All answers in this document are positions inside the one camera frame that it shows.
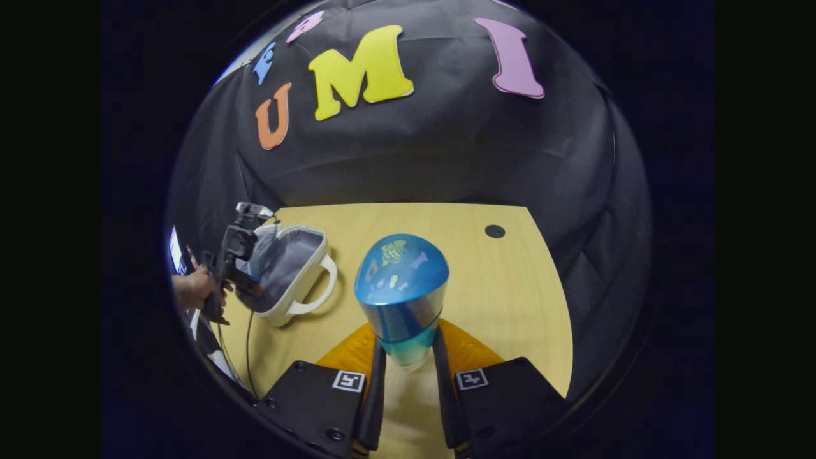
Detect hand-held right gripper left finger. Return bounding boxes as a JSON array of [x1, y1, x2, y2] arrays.
[[254, 322, 388, 459]]

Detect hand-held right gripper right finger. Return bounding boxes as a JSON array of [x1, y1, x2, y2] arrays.
[[432, 319, 569, 459]]

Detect white suitcase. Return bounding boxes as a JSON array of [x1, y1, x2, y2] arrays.
[[239, 222, 338, 328]]

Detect blue cap clear bottle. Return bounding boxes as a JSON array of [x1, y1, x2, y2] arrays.
[[354, 233, 451, 373]]

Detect lit monitor screen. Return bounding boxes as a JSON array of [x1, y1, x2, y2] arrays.
[[168, 226, 187, 277]]

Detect striped clothing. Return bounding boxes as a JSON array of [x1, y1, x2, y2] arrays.
[[190, 309, 242, 386]]

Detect black backdrop cloth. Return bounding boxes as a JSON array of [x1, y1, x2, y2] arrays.
[[167, 0, 654, 402]]

